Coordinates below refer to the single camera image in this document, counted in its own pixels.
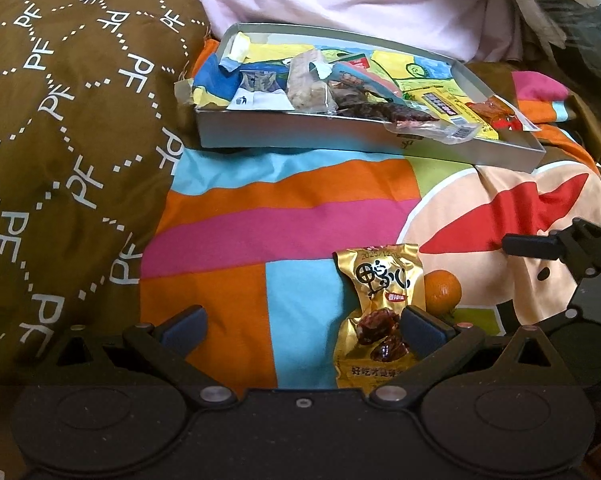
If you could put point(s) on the clear barcode snack packet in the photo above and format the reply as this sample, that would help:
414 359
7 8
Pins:
455 132

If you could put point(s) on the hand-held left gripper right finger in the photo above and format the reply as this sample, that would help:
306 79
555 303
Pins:
423 332

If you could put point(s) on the red orange snack packet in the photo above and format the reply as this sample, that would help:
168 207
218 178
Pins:
495 110

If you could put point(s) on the yellow snack packet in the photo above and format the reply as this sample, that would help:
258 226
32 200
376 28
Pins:
440 102

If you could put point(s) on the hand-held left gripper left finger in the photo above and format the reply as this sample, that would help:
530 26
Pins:
185 327

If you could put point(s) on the colourful cartoon blanket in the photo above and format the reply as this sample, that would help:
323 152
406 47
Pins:
280 220

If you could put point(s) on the grey cardboard box tray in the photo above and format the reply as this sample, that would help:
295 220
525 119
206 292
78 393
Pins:
305 132

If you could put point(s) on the blue stick packet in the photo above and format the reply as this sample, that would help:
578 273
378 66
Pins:
363 79

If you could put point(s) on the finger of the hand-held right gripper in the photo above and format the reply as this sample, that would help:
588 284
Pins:
530 246

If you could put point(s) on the clear brown meat snack packet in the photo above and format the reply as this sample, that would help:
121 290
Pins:
385 111

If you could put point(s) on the brown patterned blanket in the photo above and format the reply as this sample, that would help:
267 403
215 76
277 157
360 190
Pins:
55 160

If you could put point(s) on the crayon drawing paper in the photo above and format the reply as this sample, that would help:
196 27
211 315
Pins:
265 52

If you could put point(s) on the beige snack bar packet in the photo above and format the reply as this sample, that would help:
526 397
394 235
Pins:
308 87

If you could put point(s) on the clear plastic bag of clothes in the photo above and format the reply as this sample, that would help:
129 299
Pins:
570 0

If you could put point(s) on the gold chestnut snack packet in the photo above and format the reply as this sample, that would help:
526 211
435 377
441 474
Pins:
375 285

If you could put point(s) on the silver white snack packet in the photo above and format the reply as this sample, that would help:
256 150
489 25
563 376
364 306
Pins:
255 99

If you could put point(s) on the small orange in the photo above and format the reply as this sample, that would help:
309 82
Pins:
443 290

